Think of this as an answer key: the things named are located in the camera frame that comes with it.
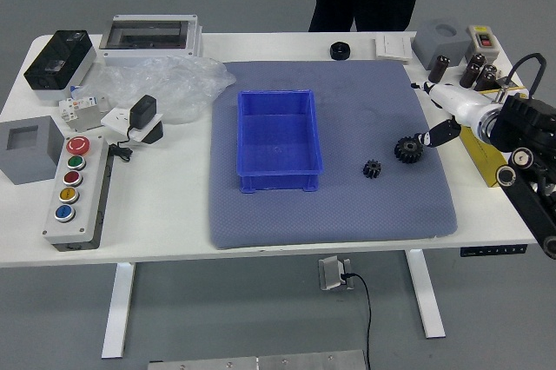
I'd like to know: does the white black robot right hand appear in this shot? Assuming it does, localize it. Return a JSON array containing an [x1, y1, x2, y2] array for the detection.
[[409, 81, 495, 149]]

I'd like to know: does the big black gear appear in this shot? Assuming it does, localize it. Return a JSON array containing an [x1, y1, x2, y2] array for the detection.
[[394, 135, 425, 166]]

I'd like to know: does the small black gear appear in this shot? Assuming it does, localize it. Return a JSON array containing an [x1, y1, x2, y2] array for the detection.
[[362, 158, 384, 181]]

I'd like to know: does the yellow white cardboard box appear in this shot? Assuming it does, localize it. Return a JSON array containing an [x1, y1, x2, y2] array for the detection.
[[459, 83, 531, 188]]

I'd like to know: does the blue plastic box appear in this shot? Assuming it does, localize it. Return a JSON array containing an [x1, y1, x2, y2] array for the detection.
[[236, 89, 325, 195]]

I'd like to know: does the silver floor socket box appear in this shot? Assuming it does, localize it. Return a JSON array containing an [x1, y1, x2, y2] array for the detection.
[[317, 255, 355, 292]]

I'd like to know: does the grey distribution box clear window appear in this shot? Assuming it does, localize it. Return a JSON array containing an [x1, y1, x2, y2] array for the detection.
[[98, 14, 204, 68]]

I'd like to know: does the grey block with round hole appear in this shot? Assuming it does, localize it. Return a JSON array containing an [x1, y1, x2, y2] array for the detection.
[[411, 18, 473, 70]]

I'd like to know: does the black table control panel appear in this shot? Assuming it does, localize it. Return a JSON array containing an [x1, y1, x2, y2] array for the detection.
[[460, 243, 529, 257]]

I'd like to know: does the grey-blue foam mat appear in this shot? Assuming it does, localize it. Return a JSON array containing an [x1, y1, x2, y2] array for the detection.
[[208, 59, 460, 251]]

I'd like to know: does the white table leg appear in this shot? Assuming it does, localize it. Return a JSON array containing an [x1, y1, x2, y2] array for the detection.
[[101, 261, 136, 360], [405, 249, 447, 340]]

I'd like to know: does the clear plastic bag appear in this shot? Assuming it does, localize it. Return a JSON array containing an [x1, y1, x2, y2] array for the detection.
[[71, 55, 238, 126]]

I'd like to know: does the black socket base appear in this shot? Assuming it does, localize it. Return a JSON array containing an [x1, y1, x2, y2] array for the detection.
[[141, 121, 165, 145]]

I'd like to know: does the black power adapter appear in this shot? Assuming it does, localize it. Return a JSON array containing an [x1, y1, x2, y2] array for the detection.
[[125, 94, 158, 131]]

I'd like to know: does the grey metal plate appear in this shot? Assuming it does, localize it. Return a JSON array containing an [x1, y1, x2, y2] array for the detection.
[[147, 348, 367, 370]]

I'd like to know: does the white socket plate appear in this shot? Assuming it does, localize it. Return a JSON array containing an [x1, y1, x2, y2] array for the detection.
[[100, 105, 165, 143]]

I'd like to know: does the white circuit breaker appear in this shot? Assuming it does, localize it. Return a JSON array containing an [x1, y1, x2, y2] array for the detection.
[[58, 95, 112, 133]]

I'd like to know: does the grey five-button control station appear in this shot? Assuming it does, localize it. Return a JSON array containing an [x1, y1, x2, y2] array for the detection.
[[42, 135, 115, 253]]

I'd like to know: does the grey block with square hole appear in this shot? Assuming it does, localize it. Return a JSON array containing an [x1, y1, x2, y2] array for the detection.
[[0, 116, 66, 187]]

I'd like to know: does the beige switch box red button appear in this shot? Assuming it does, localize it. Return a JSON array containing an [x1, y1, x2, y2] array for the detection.
[[465, 23, 500, 63]]

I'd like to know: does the white wall switch plate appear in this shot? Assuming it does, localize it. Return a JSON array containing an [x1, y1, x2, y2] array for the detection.
[[374, 35, 413, 63]]

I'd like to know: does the black threaded ring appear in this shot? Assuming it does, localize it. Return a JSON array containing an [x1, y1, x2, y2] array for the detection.
[[328, 41, 352, 62]]

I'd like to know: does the black floor cable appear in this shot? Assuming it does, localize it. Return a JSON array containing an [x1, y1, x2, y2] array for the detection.
[[341, 272, 374, 370]]

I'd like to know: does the black adapter cord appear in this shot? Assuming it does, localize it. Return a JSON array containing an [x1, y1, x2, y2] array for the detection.
[[107, 126, 136, 163]]

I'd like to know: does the grey enclosure with black lid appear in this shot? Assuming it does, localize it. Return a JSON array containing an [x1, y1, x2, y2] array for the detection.
[[23, 30, 97, 102]]

